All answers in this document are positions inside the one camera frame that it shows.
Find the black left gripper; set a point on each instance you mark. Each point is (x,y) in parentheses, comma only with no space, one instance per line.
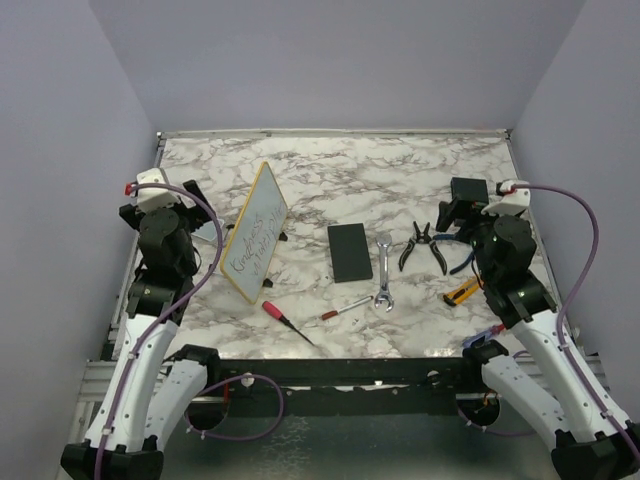
(198,213)

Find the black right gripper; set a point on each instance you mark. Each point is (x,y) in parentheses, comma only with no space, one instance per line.
(464,209)

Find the yellow framed whiteboard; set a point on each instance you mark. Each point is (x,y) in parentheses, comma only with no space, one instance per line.
(255,235)

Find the silver whiteboard marker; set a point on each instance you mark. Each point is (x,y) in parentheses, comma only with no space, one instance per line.
(360,302)

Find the red marker cap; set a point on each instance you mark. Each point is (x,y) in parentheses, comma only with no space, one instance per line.
(329,314)

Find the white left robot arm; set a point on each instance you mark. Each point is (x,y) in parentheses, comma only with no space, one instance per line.
(150,390)

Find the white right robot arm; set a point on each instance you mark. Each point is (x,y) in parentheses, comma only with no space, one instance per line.
(588,435)

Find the grey square eraser pad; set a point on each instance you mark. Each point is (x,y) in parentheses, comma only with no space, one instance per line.
(209,232)

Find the black rectangular box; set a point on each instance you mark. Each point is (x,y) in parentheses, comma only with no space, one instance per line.
(469,190)

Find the yellow utility knife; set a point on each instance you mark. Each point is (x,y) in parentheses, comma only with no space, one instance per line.
(461,293)

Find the silver open-end wrench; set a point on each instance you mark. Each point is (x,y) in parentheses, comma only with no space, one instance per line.
(384,298)

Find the blue red connector plug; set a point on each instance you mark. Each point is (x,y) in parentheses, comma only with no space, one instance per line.
(483,336)

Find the black flat rectangular pad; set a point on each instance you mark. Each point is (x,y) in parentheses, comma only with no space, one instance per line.
(349,253)

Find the blue handled pliers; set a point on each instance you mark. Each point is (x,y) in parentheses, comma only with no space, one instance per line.
(452,254)

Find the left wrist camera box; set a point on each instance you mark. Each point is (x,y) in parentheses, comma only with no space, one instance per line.
(150,191)

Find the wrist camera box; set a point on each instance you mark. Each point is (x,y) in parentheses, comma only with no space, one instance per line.
(512,199)
(150,191)

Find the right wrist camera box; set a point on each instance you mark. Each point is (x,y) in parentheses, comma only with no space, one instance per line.
(512,199)

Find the red handled screwdriver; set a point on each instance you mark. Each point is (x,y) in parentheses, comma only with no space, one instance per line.
(277,314)

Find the black front mounting rail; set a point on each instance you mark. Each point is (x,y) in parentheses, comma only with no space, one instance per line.
(354,387)

